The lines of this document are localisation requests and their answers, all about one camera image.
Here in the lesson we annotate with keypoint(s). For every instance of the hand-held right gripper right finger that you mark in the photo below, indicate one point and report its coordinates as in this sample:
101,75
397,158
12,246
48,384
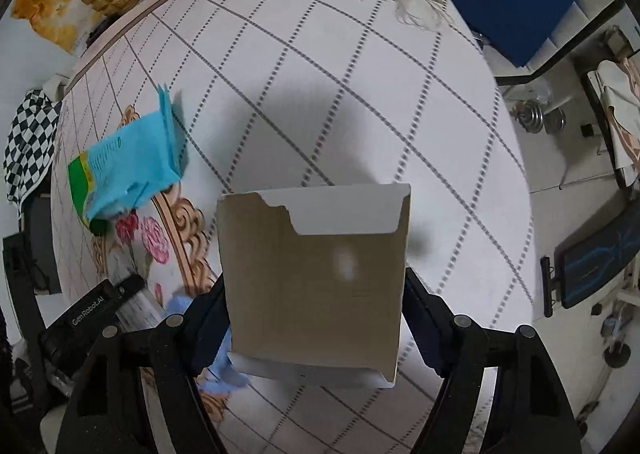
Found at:
422,314

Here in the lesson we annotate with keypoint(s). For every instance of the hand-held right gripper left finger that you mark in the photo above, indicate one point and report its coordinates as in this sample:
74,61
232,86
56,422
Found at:
210,329

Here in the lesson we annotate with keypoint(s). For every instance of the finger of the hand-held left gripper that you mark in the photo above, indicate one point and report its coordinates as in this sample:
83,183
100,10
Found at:
132,284

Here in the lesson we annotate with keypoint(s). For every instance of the white cardboard box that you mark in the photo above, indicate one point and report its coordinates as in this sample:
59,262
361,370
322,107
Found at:
310,294

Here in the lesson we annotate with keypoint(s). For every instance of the white barcode carton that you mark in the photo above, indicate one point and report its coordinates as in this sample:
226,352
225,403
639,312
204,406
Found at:
140,311

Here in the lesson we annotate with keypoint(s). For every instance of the crumpled blue plastic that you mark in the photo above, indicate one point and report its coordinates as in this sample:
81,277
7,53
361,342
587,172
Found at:
225,376

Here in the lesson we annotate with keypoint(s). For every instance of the black folding chair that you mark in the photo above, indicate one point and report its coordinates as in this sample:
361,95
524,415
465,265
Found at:
35,244

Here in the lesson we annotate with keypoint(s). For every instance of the teal green packet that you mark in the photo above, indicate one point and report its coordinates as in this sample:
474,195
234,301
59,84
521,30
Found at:
125,164

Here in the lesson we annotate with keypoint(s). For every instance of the black white checkered cloth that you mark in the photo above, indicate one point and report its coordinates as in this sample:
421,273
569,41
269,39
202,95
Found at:
27,144

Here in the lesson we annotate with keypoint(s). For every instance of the black blue exercise board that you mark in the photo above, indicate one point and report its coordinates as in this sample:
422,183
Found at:
595,259

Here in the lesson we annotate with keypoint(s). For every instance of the metal dumbbell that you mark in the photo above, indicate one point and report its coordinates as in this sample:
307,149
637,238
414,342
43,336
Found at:
537,116

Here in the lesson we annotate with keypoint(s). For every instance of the table with patterned cloth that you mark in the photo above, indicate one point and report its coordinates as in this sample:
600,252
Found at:
325,84

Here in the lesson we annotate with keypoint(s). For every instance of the black framed chair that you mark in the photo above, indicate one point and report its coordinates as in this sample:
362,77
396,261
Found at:
597,134

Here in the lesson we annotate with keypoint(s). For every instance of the beige cloth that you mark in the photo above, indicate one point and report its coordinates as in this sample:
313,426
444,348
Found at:
620,104

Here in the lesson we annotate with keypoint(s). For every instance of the yellow snack bag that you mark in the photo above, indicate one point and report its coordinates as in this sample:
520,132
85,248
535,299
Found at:
47,4

